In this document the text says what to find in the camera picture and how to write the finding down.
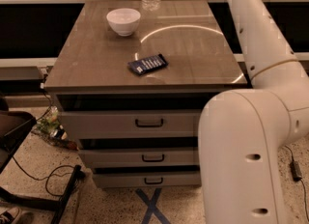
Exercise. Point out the white ceramic bowl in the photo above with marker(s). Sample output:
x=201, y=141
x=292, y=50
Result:
x=124, y=21

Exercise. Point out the middle grey drawer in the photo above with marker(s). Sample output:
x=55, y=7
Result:
x=118, y=158

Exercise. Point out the black power adapter with cable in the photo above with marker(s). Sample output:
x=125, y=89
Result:
x=297, y=177

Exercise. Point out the dark blue snack packet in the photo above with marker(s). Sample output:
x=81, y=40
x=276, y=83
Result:
x=148, y=64

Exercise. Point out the sneaker shoe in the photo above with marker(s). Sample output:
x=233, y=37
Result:
x=15, y=216

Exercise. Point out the bottom grey drawer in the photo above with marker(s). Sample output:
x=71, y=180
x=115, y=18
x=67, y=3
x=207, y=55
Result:
x=147, y=179

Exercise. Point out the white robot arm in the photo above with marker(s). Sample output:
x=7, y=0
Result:
x=241, y=131

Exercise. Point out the grey drawer cabinet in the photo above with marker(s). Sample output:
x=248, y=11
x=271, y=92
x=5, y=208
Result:
x=91, y=72

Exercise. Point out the grey drawer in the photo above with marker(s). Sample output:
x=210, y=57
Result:
x=147, y=179
x=130, y=124
x=118, y=158

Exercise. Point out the top grey drawer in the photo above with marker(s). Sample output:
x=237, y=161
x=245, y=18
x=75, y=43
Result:
x=130, y=124

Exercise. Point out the pile of bottles and cans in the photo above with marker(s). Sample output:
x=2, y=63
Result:
x=50, y=130

